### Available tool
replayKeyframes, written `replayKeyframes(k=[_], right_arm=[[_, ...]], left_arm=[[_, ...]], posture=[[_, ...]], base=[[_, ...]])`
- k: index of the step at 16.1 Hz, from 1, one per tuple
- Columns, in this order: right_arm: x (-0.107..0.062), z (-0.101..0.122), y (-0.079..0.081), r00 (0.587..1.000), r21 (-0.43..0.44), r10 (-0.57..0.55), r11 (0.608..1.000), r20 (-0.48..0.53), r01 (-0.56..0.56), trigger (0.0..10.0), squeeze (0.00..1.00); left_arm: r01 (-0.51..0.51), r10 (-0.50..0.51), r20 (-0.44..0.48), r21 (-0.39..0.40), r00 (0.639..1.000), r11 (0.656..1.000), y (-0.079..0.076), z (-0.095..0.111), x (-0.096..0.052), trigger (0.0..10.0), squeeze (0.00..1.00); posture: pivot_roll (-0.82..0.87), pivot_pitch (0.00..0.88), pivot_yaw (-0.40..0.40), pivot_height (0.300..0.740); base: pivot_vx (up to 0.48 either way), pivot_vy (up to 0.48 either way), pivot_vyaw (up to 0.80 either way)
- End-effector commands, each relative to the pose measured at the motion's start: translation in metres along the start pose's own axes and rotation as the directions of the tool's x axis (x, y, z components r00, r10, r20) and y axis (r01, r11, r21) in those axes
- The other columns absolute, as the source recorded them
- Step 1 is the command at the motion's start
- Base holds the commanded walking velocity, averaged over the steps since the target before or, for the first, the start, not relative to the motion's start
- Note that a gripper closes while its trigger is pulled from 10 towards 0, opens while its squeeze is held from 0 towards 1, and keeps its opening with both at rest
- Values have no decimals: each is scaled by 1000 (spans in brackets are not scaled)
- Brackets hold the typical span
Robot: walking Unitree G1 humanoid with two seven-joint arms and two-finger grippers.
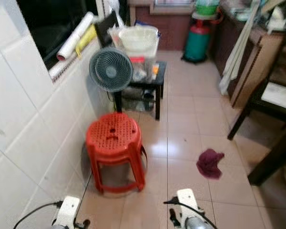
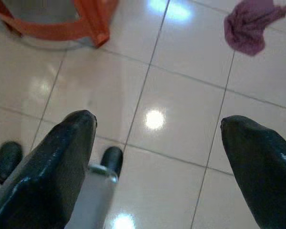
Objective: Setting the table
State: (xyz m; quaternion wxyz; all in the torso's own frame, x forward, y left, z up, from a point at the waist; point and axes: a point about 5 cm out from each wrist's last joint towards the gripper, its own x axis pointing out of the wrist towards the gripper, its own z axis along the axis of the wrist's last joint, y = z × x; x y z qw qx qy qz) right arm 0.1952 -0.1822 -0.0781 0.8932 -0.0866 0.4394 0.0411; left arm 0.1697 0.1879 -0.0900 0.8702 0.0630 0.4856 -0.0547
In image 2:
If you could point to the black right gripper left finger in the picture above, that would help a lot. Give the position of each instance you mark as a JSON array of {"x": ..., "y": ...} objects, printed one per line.
[{"x": 45, "y": 181}]

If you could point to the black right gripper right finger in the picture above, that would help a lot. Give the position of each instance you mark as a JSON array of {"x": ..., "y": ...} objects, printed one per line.
[{"x": 264, "y": 171}]

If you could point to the black robot foot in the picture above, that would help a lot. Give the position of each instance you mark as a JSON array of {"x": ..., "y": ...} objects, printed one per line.
[
  {"x": 8, "y": 157},
  {"x": 113, "y": 158}
]

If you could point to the purple crumpled cloth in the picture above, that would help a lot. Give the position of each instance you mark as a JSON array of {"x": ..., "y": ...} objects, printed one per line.
[{"x": 248, "y": 31}]

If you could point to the orange plastic stool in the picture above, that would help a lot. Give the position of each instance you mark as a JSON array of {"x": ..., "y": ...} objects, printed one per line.
[{"x": 90, "y": 19}]

